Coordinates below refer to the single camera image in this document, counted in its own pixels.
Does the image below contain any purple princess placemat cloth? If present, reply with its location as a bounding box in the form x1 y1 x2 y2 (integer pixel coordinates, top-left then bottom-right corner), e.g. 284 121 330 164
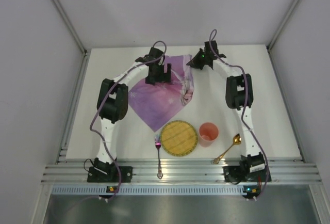
128 54 194 132

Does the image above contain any iridescent rainbow fork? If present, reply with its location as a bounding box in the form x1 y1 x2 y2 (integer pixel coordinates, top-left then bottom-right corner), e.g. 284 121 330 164
154 134 163 180

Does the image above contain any round woven bamboo plate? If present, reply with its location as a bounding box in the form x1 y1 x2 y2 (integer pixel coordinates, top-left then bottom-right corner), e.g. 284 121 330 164
160 120 198 157

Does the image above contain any pink plastic cup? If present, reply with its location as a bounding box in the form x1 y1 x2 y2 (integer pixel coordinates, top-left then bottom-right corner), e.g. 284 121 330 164
199 122 219 147

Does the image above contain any gold spoon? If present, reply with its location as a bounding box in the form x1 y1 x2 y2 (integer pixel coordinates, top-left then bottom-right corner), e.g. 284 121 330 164
212 134 242 164

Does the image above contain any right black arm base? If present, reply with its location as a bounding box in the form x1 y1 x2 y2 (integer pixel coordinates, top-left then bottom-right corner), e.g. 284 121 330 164
223 166 272 184

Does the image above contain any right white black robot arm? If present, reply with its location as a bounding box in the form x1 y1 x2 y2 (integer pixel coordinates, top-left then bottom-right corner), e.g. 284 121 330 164
187 41 267 172

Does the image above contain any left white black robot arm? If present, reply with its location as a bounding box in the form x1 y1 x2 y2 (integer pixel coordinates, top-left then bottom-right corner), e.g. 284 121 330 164
89 46 170 165

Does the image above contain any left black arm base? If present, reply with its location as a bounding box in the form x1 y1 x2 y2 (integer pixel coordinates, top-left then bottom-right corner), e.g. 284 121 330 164
87 166 133 183

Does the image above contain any perforated white cable duct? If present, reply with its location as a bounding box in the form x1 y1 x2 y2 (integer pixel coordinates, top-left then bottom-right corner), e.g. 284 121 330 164
52 184 259 196

